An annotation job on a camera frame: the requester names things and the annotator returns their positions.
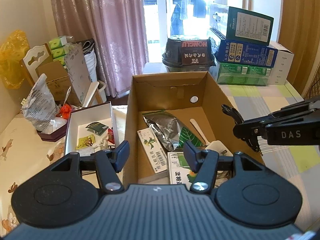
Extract black food container pack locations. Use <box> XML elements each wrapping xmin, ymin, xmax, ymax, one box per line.
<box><xmin>162</xmin><ymin>36</ymin><xmax>216</xmax><ymax>72</ymax></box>

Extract dark green box top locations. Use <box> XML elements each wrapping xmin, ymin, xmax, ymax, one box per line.
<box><xmin>226</xmin><ymin>7</ymin><xmax>274</xmax><ymax>46</ymax></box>

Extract green tissue packs stack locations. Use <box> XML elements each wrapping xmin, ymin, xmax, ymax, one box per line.
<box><xmin>49</xmin><ymin>35</ymin><xmax>74</xmax><ymax>66</ymax></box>

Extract checkered tablecloth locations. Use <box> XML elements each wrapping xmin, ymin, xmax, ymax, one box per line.
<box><xmin>221</xmin><ymin>82</ymin><xmax>319</xmax><ymax>231</ymax></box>

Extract yellow plastic bag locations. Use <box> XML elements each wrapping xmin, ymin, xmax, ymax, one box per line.
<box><xmin>0</xmin><ymin>30</ymin><xmax>30</xmax><ymax>89</ymax></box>

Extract white cardboard box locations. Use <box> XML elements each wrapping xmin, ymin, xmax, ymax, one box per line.
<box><xmin>268</xmin><ymin>41</ymin><xmax>294</xmax><ymax>85</ymax></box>

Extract black cable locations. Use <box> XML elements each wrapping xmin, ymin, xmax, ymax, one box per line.
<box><xmin>221</xmin><ymin>103</ymin><xmax>262</xmax><ymax>153</ymax></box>

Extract blue long carton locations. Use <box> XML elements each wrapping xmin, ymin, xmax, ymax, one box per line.
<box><xmin>207</xmin><ymin>28</ymin><xmax>278</xmax><ymax>68</ymax></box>

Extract small orange toy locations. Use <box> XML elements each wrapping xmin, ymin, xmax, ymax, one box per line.
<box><xmin>57</xmin><ymin>103</ymin><xmax>72</xmax><ymax>120</ymax></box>

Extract brown curtain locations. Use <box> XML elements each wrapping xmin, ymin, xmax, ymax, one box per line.
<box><xmin>278</xmin><ymin>0</ymin><xmax>319</xmax><ymax>95</ymax></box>

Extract paper shopping bag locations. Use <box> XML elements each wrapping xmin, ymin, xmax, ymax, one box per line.
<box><xmin>65</xmin><ymin>43</ymin><xmax>99</xmax><ymax>107</ymax></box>

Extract white power adapter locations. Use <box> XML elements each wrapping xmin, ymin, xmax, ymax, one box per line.
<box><xmin>206</xmin><ymin>140</ymin><xmax>233</xmax><ymax>157</ymax></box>

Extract white green herbal medicine box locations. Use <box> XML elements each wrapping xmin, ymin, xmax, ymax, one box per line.
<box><xmin>137</xmin><ymin>128</ymin><xmax>167</xmax><ymax>174</ymax></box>

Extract white open gift box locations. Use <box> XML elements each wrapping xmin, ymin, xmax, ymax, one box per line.
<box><xmin>65</xmin><ymin>102</ymin><xmax>119</xmax><ymax>154</ymax></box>

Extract cardboard tubes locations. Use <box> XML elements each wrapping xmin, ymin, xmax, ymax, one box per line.
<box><xmin>242</xmin><ymin>0</ymin><xmax>253</xmax><ymax>11</ymax></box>

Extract grey printed plastic bag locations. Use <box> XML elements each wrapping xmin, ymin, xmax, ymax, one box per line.
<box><xmin>22</xmin><ymin>74</ymin><xmax>58</xmax><ymax>132</ymax></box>

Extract green tissue pack carton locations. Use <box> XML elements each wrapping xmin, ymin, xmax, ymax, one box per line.
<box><xmin>210</xmin><ymin>61</ymin><xmax>271</xmax><ymax>86</ymax></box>

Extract brown cardboard box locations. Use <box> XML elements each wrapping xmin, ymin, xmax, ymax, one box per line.
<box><xmin>123</xmin><ymin>72</ymin><xmax>263</xmax><ymax>185</ymax></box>

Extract pink curtain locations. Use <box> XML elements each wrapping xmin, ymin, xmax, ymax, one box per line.
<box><xmin>51</xmin><ymin>0</ymin><xmax>149</xmax><ymax>98</ymax></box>

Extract white wooden chair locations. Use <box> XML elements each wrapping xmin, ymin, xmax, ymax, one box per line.
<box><xmin>20</xmin><ymin>43</ymin><xmax>53</xmax><ymax>87</ymax></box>

